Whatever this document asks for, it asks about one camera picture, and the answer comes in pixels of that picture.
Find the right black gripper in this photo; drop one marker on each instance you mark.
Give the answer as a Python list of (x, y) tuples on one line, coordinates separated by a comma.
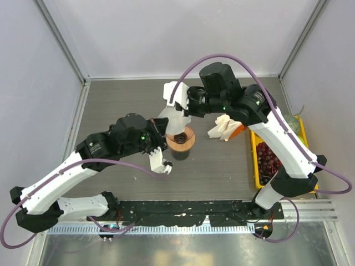
[(191, 92)]

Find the dark red grape bunch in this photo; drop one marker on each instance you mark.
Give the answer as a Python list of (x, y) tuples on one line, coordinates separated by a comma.
[(268, 163)]

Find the aluminium frame rail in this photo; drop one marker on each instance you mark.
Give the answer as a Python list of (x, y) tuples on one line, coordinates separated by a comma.
[(308, 209)]

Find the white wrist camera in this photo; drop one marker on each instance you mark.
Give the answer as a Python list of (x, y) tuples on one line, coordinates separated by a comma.
[(180, 98), (158, 164)]

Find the white paper sheet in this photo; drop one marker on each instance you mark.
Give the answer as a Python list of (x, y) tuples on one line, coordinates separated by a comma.
[(176, 121)]

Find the green netted melon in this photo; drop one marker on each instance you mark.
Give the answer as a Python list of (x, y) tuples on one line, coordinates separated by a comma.
[(293, 123)]

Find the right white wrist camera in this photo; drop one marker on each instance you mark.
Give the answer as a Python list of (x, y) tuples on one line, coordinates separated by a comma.
[(180, 98)]

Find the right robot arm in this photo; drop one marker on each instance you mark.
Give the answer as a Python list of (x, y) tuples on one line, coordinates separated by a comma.
[(222, 93)]

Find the white coffee filter stack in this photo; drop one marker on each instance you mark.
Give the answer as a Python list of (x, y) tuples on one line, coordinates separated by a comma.
[(224, 127)]

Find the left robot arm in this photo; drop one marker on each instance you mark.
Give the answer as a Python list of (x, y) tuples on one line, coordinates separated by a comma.
[(43, 205)]

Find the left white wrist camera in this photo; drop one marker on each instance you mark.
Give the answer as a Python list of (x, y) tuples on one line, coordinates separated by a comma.
[(158, 164)]

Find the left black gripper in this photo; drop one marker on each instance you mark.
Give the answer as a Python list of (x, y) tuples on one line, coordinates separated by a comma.
[(158, 127)]

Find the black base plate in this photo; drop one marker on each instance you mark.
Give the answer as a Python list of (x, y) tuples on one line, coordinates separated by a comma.
[(187, 213)]

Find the yellow plastic tray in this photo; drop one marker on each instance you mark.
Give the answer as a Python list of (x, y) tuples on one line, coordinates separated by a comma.
[(255, 140)]

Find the white slotted cable duct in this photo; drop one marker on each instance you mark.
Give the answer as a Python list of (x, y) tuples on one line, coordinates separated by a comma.
[(205, 228)]

